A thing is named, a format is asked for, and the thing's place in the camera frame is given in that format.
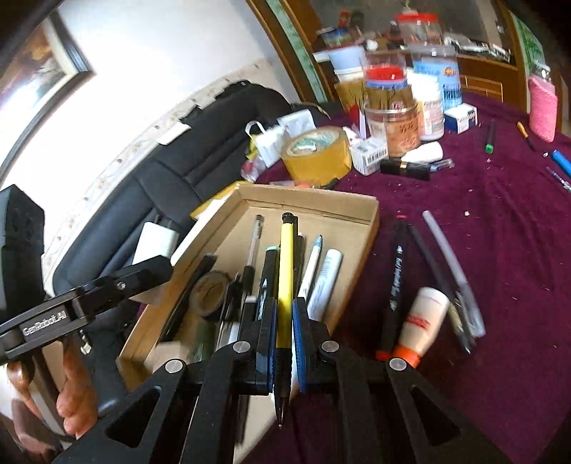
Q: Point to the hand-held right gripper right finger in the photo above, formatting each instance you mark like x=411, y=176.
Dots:
x=299, y=352

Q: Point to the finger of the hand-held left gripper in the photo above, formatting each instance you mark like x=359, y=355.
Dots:
x=134, y=279

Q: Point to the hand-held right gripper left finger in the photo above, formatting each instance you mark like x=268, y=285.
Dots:
x=271, y=348

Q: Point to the black marker with teal band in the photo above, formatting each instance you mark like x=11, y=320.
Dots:
x=267, y=276

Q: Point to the black tape roll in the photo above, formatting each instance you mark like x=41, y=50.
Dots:
x=213, y=274

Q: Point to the yellow black pen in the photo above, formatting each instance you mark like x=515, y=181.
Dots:
x=285, y=267

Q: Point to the long black marker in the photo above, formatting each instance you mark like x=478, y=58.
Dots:
x=301, y=258

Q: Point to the clear gel pen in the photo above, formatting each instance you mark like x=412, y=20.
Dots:
x=255, y=241

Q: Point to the cardboard tray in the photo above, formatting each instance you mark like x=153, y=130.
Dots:
x=348, y=232

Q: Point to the person's left hand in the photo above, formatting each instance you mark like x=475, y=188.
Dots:
x=78, y=392

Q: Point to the black flat strip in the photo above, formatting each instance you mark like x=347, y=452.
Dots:
x=192, y=290

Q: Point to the green lighter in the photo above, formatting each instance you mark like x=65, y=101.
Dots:
x=203, y=343

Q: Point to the white marker with print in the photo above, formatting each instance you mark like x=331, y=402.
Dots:
x=328, y=276

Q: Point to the black marker with red cap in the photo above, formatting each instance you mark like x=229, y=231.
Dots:
x=395, y=285

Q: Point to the black padded chair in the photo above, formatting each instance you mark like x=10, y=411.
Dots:
x=178, y=169

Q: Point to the white bottle with orange cap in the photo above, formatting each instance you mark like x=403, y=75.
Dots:
x=426, y=316

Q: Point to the thin black pen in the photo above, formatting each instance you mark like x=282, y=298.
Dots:
x=428, y=263

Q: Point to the translucent white pen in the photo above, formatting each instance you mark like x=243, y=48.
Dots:
x=446, y=254

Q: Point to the yellow tape roll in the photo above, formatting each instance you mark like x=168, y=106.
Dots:
x=321, y=165

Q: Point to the white paper bag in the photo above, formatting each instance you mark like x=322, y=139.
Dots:
x=270, y=142

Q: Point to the small white barcode box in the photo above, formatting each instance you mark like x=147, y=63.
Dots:
x=368, y=156

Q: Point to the black lipstick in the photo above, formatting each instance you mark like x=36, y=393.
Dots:
x=401, y=168

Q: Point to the purple velvet tablecloth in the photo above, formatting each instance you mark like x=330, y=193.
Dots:
x=513, y=312

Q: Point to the white plastic packet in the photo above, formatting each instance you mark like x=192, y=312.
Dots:
x=296, y=121

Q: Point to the short clear pen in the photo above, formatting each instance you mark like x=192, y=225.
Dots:
x=441, y=165

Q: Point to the white tube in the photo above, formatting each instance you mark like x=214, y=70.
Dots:
x=426, y=153

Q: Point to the clear jar with brown label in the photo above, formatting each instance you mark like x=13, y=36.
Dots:
x=395, y=129

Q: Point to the gold box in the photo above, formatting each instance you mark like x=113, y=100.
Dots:
x=352, y=100

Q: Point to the white medicine bottle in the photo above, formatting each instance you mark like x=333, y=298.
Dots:
x=430, y=116

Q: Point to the patterned jar with red lid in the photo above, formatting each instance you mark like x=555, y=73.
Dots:
x=386, y=89

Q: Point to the blue and white box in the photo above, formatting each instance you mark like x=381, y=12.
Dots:
x=459, y=118

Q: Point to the black pen with green tip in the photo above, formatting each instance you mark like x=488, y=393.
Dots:
x=490, y=138

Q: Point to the white bowl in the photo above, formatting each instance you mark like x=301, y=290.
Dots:
x=345, y=60

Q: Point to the large jar with blue label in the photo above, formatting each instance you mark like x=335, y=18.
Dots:
x=441, y=78

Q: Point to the clear tester pen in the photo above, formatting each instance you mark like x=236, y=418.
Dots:
x=560, y=178

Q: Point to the yellow black screwdriver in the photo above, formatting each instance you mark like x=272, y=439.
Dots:
x=524, y=131

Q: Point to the blue lighter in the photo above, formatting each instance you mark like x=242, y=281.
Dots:
x=563, y=163

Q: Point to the wooden sideboard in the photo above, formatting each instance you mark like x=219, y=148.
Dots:
x=486, y=76

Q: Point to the pink knitted bottle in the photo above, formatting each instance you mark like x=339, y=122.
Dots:
x=543, y=111

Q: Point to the clear jar with red lid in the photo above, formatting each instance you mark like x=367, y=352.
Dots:
x=419, y=29

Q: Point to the framed wall picture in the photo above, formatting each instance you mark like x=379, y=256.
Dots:
x=71, y=53

